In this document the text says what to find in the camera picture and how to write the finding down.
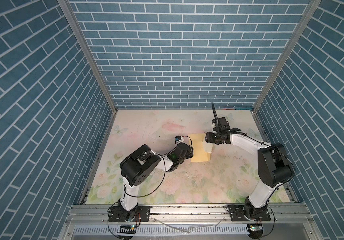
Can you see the yellow envelope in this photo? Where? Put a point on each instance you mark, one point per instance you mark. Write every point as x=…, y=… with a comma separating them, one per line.
x=199, y=154

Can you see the right controller board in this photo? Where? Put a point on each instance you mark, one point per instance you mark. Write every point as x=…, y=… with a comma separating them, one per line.
x=255, y=228

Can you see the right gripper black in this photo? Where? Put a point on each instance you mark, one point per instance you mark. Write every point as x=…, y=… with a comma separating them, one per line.
x=209, y=137

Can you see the left controller board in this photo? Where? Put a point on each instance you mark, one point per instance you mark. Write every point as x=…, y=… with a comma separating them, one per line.
x=127, y=230

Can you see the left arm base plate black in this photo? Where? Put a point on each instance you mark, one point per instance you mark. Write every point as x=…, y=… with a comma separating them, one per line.
x=117, y=214

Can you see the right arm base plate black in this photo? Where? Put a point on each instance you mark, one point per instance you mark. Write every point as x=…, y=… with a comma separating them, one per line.
x=240, y=213

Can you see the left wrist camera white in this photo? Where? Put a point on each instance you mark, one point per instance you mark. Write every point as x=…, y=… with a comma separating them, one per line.
x=178, y=139

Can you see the beige letter paper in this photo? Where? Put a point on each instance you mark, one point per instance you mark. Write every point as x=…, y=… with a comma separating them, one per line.
x=208, y=147

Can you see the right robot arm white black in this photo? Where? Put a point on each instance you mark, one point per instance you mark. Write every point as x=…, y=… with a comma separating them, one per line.
x=274, y=169

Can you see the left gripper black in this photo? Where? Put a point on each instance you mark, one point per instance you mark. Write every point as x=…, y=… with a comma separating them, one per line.
x=189, y=152

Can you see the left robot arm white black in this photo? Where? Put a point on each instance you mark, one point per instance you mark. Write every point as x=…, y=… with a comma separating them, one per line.
x=139, y=165

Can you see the controller board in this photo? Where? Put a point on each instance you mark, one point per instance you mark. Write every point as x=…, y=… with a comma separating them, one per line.
x=127, y=230
x=255, y=228

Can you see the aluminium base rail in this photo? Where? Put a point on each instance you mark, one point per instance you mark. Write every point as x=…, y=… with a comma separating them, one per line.
x=289, y=221

